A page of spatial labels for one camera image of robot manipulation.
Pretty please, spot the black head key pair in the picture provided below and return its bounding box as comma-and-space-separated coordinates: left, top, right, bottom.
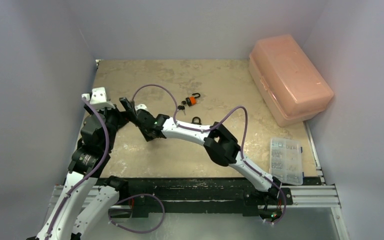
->
177, 101, 187, 115

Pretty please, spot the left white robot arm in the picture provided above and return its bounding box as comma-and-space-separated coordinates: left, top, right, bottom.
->
33, 108, 129, 240

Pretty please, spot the orange black padlock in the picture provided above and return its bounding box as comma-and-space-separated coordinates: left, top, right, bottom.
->
184, 92, 201, 107

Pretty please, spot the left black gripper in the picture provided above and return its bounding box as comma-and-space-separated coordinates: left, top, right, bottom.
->
85, 97, 136, 151

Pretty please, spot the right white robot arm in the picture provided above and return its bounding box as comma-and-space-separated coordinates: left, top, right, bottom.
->
119, 97, 286, 204

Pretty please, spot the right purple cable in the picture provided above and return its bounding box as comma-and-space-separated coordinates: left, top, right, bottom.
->
131, 84, 288, 226

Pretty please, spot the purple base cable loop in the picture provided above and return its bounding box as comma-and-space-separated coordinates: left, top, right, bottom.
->
107, 193, 166, 234

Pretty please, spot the clear screw organizer box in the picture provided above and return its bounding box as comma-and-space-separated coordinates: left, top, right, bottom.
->
269, 137, 304, 186

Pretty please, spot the pink plastic storage box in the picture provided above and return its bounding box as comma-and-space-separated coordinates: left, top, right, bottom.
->
248, 34, 334, 127

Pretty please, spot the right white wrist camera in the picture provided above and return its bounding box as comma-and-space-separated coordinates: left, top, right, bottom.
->
135, 103, 149, 112

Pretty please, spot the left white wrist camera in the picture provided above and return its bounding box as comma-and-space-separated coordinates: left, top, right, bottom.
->
81, 87, 116, 111

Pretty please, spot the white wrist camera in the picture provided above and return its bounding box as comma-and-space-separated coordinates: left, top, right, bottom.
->
81, 87, 116, 111
135, 103, 149, 112

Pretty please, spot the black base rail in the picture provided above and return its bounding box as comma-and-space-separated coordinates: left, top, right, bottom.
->
110, 177, 293, 218

